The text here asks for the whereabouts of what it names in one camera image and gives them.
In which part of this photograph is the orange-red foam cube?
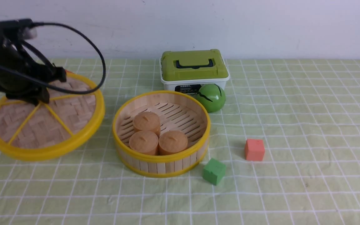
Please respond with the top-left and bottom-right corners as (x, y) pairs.
(244, 139), (265, 162)

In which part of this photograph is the green round ball toy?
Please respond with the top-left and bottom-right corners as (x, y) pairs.
(195, 83), (226, 113)

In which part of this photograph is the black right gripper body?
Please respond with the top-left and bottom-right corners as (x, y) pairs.
(0, 32), (50, 105)

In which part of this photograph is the bamboo steamer basket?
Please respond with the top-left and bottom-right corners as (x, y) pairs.
(112, 91), (211, 178)

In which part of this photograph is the yellow-rimmed bamboo steamer lid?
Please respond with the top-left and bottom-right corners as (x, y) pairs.
(0, 90), (105, 161)

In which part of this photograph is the green lidded storage box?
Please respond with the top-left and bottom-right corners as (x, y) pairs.
(159, 49), (230, 95)

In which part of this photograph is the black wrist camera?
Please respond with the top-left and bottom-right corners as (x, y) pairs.
(0, 18), (38, 40)

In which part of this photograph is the front right tan bun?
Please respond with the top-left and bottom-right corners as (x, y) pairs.
(158, 130), (188, 155)

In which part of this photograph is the front left tan bun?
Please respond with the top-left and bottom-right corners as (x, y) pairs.
(129, 130), (159, 155)

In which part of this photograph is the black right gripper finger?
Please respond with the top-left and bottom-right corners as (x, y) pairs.
(44, 66), (67, 83)

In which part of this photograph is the green checkered tablecloth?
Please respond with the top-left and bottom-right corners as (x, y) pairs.
(0, 59), (360, 225)

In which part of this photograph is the rear tan steamed bun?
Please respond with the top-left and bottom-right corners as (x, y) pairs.
(133, 111), (161, 137)

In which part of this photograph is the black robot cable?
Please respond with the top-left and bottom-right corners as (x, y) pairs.
(0, 22), (107, 95)

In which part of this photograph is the green foam cube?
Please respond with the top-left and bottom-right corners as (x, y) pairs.
(202, 158), (226, 186)

